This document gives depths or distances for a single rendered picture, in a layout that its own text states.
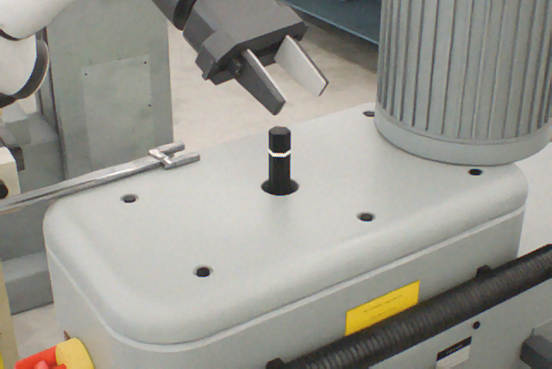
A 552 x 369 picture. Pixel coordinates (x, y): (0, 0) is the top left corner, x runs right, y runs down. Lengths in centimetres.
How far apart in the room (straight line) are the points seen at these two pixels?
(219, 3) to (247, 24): 3
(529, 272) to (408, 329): 17
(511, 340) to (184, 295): 49
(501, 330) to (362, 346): 29
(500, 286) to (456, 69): 22
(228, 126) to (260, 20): 460
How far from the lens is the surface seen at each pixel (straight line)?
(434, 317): 82
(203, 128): 536
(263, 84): 76
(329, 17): 670
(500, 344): 105
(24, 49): 101
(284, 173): 82
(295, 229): 77
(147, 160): 88
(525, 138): 91
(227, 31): 76
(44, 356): 93
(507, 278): 89
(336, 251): 75
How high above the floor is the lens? 230
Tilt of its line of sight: 28 degrees down
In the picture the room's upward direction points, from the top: straight up
